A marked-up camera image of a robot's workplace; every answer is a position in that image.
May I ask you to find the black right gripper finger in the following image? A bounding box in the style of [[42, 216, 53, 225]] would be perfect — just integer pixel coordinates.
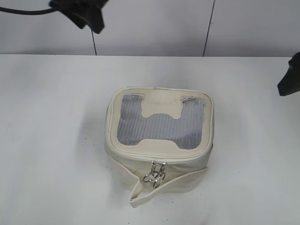
[[277, 52, 300, 96]]

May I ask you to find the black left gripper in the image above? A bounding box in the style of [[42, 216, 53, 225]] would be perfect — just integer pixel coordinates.
[[48, 0, 105, 34]]

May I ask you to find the cream canvas zipper bag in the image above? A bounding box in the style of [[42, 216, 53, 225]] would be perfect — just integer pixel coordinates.
[[105, 87, 214, 208]]

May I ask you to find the silver zipper pull ring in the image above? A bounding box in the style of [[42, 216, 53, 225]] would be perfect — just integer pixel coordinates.
[[142, 161, 158, 184], [152, 162, 166, 189]]

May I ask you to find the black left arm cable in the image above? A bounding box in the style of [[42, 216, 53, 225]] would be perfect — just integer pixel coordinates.
[[0, 6, 56, 16]]

